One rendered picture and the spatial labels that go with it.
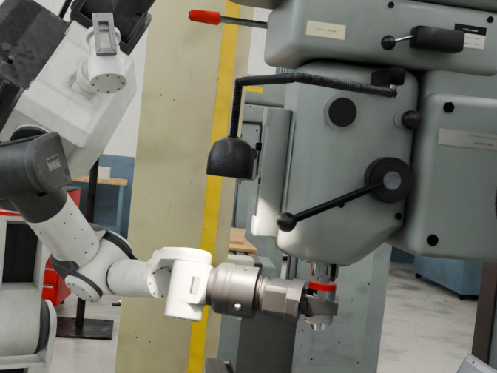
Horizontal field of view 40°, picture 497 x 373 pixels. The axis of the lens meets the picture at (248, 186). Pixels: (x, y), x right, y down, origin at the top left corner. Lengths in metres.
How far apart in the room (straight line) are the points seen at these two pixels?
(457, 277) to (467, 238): 7.40
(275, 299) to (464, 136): 0.40
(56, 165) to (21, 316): 0.52
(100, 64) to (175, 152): 1.63
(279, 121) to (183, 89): 1.75
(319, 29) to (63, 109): 0.51
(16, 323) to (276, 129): 0.82
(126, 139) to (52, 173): 8.90
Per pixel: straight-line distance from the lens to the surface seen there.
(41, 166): 1.20
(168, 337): 2.96
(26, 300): 1.67
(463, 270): 8.44
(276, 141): 1.12
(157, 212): 2.86
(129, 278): 1.31
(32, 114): 1.30
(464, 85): 1.13
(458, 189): 1.12
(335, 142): 1.07
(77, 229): 1.33
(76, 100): 1.32
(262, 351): 1.52
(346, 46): 1.06
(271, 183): 1.12
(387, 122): 1.09
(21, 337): 1.68
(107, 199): 10.16
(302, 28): 1.04
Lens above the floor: 1.48
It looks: 3 degrees down
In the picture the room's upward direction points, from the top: 6 degrees clockwise
